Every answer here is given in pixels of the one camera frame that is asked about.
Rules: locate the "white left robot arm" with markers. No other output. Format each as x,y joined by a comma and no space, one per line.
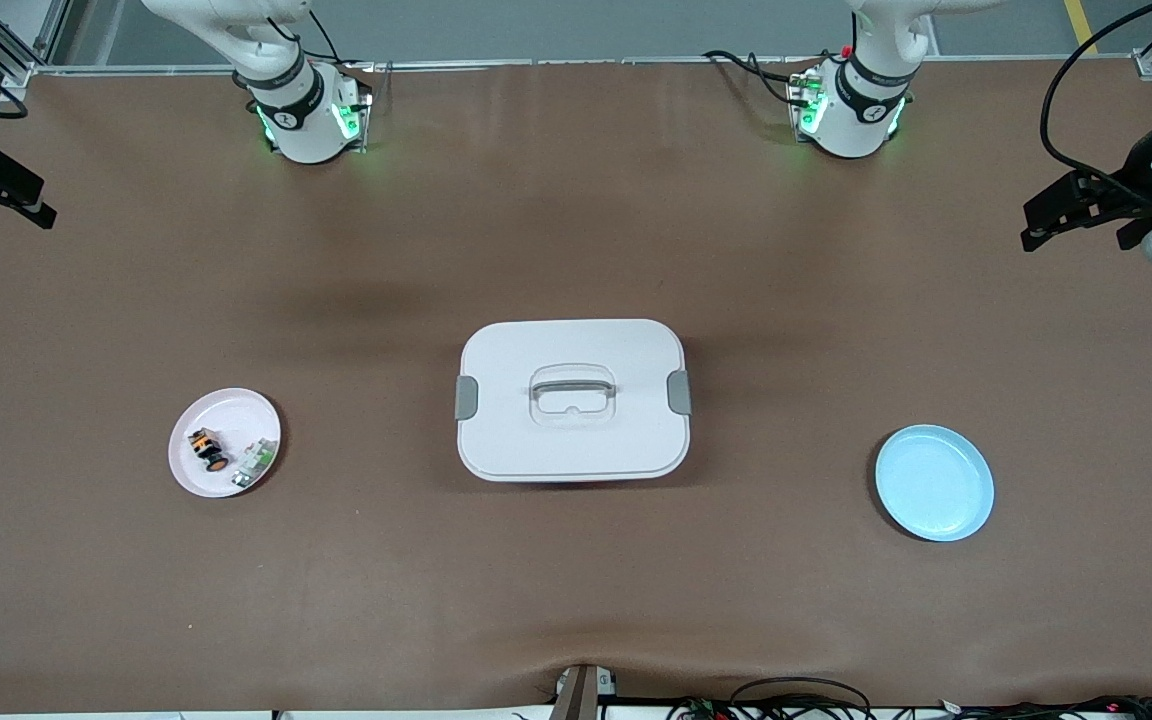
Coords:
856,120

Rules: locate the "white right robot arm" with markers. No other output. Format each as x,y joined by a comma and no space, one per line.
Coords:
306,125

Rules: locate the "white lidded storage box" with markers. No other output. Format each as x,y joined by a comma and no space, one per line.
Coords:
576,440

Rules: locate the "aluminium camera mast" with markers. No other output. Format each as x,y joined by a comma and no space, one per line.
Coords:
581,695

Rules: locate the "orange and black switch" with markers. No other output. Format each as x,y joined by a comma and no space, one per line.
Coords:
208,450

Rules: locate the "light blue plate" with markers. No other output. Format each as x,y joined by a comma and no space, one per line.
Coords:
936,485

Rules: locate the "clear table edge strip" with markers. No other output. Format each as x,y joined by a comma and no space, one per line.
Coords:
586,62

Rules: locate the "green and white switch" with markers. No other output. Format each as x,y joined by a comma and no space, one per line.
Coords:
256,458

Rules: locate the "pink plate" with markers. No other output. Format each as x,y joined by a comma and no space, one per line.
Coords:
226,410

